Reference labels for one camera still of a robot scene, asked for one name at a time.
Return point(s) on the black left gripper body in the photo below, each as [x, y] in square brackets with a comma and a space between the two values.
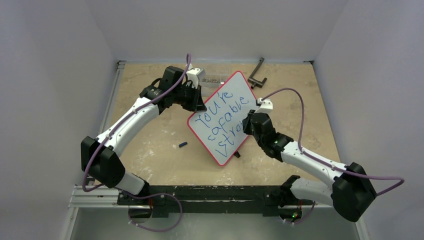
[188, 96]

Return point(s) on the pink framed whiteboard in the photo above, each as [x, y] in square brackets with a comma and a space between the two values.
[220, 128]

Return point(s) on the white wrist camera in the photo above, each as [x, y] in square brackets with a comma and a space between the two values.
[194, 76]
[264, 105]

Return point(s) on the clear plastic screw box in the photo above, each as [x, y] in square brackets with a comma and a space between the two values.
[216, 73]

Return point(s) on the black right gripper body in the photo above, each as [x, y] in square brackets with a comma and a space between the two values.
[253, 122]

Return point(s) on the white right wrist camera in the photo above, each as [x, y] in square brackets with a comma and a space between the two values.
[264, 105]

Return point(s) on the black whiteboard clip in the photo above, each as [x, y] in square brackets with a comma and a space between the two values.
[237, 154]

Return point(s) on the blue marker cap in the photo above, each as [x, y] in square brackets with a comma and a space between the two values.
[182, 144]

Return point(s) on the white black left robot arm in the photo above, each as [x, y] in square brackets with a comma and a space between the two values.
[100, 156]

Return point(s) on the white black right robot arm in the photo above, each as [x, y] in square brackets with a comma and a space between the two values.
[346, 188]

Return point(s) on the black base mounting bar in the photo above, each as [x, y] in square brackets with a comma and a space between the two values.
[266, 200]

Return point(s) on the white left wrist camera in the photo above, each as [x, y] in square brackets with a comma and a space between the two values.
[194, 76]

